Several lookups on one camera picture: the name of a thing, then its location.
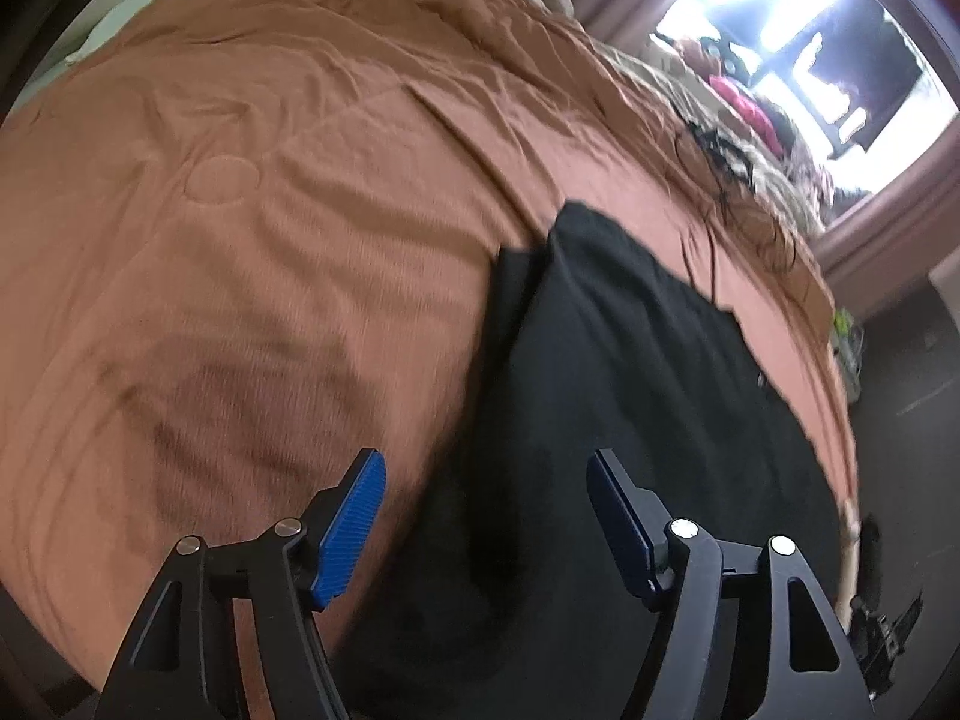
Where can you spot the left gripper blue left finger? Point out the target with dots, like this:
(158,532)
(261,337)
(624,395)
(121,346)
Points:
(180,656)

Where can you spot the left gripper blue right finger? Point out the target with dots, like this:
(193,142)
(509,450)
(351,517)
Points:
(791,658)

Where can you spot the black garment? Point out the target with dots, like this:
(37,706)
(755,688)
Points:
(503,600)

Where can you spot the orange-brown bed blanket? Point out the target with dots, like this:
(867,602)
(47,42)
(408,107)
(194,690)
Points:
(248,238)

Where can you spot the pink plush toy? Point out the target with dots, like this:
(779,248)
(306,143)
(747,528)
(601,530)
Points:
(749,111)

